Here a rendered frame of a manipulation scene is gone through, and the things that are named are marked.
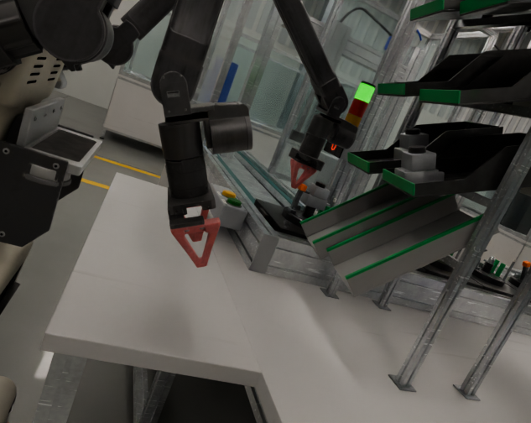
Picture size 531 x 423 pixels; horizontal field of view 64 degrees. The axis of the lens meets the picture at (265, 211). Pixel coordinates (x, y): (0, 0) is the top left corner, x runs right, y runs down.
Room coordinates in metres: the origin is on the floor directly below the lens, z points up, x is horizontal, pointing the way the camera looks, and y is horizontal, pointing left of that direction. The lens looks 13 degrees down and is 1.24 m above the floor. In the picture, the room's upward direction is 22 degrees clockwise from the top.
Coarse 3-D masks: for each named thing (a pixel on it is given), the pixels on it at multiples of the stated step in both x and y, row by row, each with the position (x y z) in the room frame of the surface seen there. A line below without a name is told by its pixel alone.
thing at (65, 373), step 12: (60, 360) 0.51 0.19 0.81; (72, 360) 0.51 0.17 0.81; (84, 360) 0.52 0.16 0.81; (48, 372) 0.51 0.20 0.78; (60, 372) 0.51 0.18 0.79; (72, 372) 0.52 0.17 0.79; (48, 384) 0.51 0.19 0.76; (60, 384) 0.52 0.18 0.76; (72, 384) 0.52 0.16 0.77; (48, 396) 0.51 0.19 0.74; (60, 396) 0.52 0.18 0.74; (72, 396) 0.52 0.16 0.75; (48, 408) 0.51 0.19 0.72; (60, 408) 0.52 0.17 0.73; (36, 420) 0.51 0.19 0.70; (48, 420) 0.52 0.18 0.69; (60, 420) 0.52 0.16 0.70
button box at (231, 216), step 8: (216, 192) 1.18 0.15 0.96; (216, 200) 1.15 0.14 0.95; (224, 200) 1.12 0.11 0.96; (216, 208) 1.12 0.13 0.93; (224, 208) 1.08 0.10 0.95; (232, 208) 1.08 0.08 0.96; (240, 208) 1.10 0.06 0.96; (216, 216) 1.10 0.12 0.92; (224, 216) 1.08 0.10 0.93; (232, 216) 1.09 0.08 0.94; (240, 216) 1.09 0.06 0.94; (224, 224) 1.08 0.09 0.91; (232, 224) 1.09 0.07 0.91; (240, 224) 1.10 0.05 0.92
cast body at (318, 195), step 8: (312, 184) 1.19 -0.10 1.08; (320, 184) 1.18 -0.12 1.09; (304, 192) 1.19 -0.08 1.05; (312, 192) 1.17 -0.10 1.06; (320, 192) 1.17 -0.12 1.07; (328, 192) 1.18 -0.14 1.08; (304, 200) 1.17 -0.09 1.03; (312, 200) 1.16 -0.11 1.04; (320, 200) 1.17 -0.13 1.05; (320, 208) 1.18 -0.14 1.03
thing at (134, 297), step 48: (144, 192) 1.24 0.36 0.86; (96, 240) 0.80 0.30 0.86; (144, 240) 0.90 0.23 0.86; (96, 288) 0.63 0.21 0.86; (144, 288) 0.69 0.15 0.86; (192, 288) 0.76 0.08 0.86; (48, 336) 0.49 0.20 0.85; (96, 336) 0.52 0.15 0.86; (144, 336) 0.56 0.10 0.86; (192, 336) 0.61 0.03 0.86; (240, 336) 0.66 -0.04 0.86
